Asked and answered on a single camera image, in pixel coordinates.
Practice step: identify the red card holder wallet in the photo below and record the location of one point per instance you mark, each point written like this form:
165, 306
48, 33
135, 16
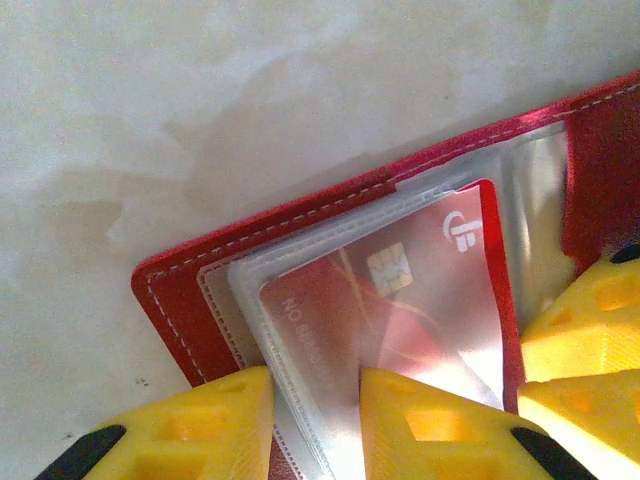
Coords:
200, 310

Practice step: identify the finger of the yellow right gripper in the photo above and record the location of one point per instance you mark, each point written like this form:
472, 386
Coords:
580, 320
585, 415

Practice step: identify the red credit card with chip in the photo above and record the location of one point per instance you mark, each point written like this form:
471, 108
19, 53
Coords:
425, 300

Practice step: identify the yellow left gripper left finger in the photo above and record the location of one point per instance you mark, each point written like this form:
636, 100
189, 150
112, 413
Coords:
190, 435

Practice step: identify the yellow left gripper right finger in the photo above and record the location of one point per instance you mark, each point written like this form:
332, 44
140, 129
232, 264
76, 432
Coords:
430, 440

